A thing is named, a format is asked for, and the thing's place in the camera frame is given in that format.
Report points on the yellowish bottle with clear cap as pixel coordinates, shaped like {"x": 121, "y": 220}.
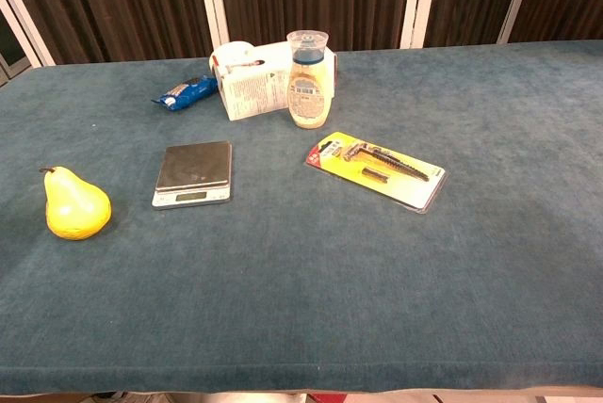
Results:
{"x": 308, "y": 92}

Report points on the silver digital kitchen scale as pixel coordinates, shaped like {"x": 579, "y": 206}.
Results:
{"x": 195, "y": 167}

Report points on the white printed carton box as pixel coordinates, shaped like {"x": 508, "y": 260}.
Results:
{"x": 254, "y": 87}

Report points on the blue table cloth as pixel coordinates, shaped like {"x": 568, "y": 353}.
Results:
{"x": 301, "y": 280}

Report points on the yellow razor blister pack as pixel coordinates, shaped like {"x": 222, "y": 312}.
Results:
{"x": 377, "y": 172}

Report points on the white round cup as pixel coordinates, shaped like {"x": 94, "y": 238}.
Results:
{"x": 231, "y": 52}

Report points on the yellow pear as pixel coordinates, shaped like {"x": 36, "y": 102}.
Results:
{"x": 75, "y": 207}

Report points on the blue snack packet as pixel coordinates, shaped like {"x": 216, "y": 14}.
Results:
{"x": 186, "y": 92}

